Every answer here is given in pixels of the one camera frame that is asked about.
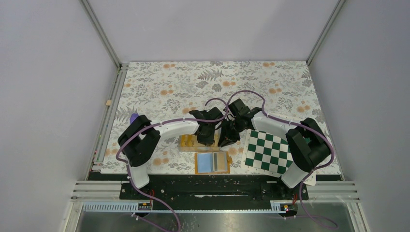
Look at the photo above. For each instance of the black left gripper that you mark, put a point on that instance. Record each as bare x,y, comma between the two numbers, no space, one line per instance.
209,140

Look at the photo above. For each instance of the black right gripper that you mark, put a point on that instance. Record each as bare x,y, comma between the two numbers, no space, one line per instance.
226,137

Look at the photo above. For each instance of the clear box of orange blocks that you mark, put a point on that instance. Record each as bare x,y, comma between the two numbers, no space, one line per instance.
189,143

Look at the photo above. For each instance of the orange leather card holder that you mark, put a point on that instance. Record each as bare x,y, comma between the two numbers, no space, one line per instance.
221,163

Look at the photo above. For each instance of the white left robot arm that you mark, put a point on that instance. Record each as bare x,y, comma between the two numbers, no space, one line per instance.
139,141

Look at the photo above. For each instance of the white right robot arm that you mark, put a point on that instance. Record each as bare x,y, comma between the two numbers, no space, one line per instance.
306,141

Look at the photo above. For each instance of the green white chessboard mat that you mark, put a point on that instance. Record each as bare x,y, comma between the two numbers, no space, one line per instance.
265,154

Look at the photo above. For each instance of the floral patterned table mat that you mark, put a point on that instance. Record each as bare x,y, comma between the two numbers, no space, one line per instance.
166,90

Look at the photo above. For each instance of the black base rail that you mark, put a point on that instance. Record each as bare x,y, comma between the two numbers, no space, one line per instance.
213,190

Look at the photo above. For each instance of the white slotted cable duct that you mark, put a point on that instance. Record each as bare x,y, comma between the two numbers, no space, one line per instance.
147,207

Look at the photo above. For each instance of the aluminium frame rails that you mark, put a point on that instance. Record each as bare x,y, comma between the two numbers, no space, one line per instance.
96,190

